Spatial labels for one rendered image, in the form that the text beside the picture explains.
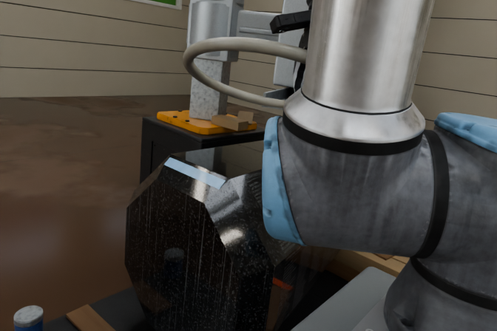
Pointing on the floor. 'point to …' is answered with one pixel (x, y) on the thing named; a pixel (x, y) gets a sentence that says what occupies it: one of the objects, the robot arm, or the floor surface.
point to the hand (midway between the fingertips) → (299, 88)
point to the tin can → (29, 319)
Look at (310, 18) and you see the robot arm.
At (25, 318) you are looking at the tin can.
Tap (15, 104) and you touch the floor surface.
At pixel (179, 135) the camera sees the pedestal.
